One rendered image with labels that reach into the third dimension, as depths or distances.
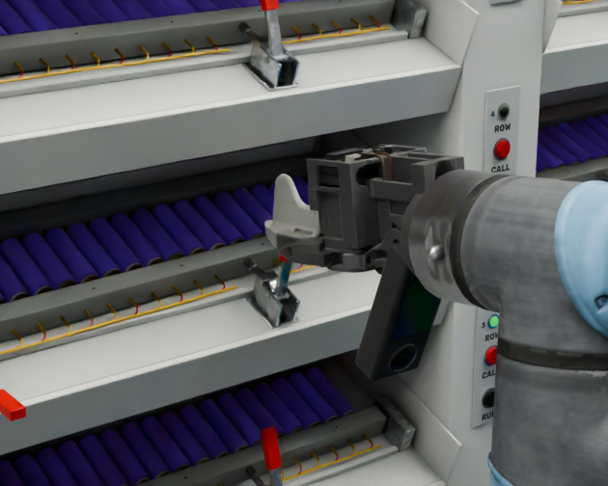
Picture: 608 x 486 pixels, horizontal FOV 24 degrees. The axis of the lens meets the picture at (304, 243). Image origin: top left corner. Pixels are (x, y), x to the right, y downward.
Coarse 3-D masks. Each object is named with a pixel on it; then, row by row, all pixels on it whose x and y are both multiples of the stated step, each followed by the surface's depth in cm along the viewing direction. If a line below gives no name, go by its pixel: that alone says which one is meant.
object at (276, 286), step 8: (280, 256) 112; (280, 264) 113; (288, 264) 113; (280, 272) 113; (288, 272) 113; (280, 280) 113; (288, 280) 114; (272, 288) 115; (280, 288) 114; (280, 296) 114
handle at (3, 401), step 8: (0, 392) 96; (8, 392) 96; (0, 400) 95; (8, 400) 95; (16, 400) 95; (0, 408) 95; (8, 408) 94; (16, 408) 94; (24, 408) 94; (8, 416) 94; (16, 416) 94; (24, 416) 95
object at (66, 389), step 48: (288, 144) 130; (48, 192) 117; (96, 192) 120; (336, 288) 120; (48, 336) 108; (96, 336) 109; (144, 336) 110; (192, 336) 111; (240, 336) 113; (288, 336) 115; (336, 336) 119; (0, 384) 102; (48, 384) 103; (96, 384) 104; (144, 384) 108; (192, 384) 111; (0, 432) 101; (48, 432) 104
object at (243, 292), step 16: (304, 272) 120; (320, 272) 121; (336, 272) 122; (240, 288) 116; (192, 304) 113; (208, 304) 114; (128, 320) 110; (144, 320) 111; (80, 336) 108; (16, 352) 105
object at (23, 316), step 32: (192, 256) 116; (224, 256) 116; (256, 256) 118; (64, 288) 109; (96, 288) 110; (128, 288) 111; (160, 288) 113; (192, 288) 116; (224, 288) 115; (0, 320) 104; (32, 320) 106; (64, 320) 108; (0, 352) 104
